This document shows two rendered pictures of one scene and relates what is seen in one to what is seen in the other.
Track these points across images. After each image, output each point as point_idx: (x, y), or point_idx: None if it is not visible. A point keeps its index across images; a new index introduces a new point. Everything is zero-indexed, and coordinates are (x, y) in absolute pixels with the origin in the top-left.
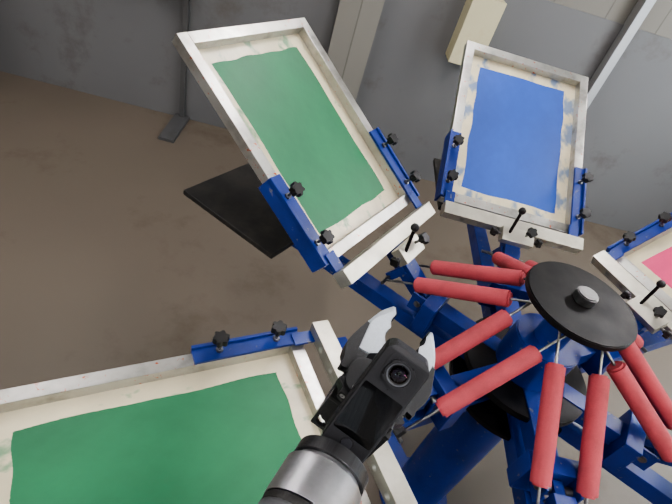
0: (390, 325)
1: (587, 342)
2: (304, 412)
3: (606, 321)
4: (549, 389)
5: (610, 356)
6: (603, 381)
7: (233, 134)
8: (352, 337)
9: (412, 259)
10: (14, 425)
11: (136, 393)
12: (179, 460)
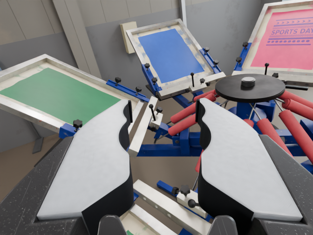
0: (124, 118)
1: (268, 98)
2: None
3: (266, 85)
4: (268, 134)
5: (280, 100)
6: (288, 112)
7: (27, 118)
8: (9, 199)
9: (160, 122)
10: None
11: None
12: None
